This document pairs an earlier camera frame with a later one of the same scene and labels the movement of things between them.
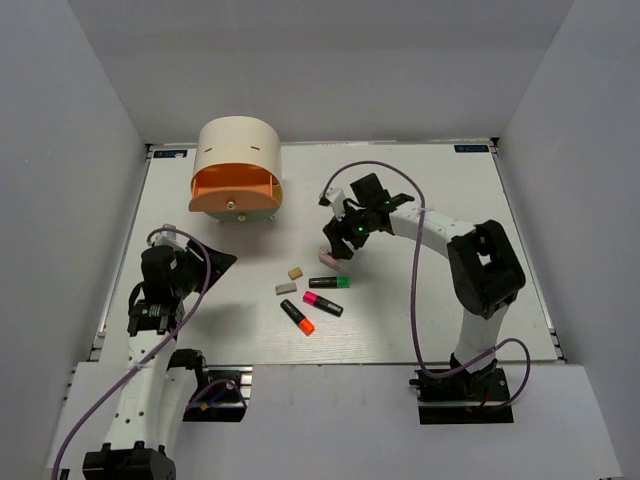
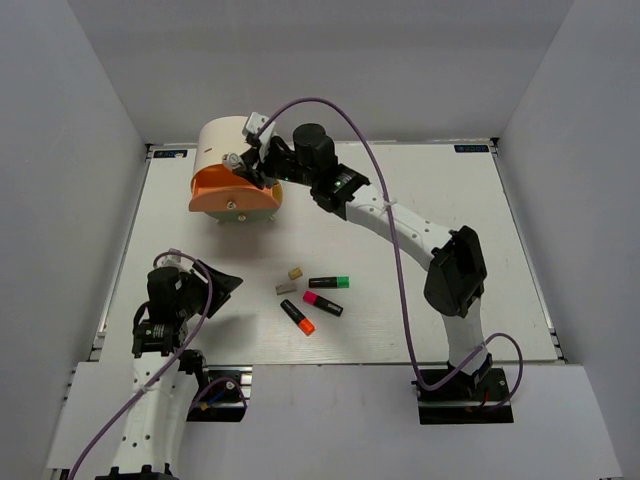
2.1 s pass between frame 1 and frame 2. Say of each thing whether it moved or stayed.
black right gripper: moved
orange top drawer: stayed
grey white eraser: stayed
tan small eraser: stayed
